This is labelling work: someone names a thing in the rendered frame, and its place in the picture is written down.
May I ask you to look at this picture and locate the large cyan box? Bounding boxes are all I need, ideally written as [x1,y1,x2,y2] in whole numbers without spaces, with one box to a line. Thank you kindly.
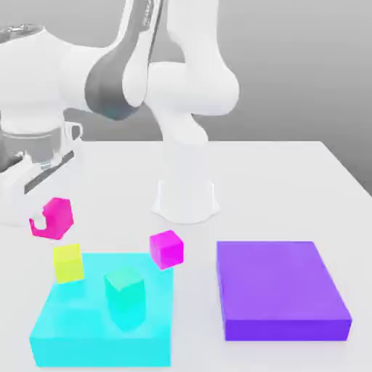
[28,251,174,368]

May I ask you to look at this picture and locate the large purple box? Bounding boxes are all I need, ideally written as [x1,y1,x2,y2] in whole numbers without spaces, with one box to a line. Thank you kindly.
[216,240,353,342]

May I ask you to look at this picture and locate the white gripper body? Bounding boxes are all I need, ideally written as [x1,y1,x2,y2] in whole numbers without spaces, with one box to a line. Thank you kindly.
[0,150,77,227]

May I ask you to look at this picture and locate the small magenta cube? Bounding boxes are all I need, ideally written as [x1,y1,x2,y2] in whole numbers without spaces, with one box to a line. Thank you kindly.
[149,230,185,271]

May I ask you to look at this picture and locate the small teal cube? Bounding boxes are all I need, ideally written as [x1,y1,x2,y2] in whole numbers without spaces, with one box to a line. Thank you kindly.
[104,266,146,333]

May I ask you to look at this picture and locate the small yellow cube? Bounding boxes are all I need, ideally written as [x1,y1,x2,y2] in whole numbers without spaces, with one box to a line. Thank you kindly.
[52,243,85,285]

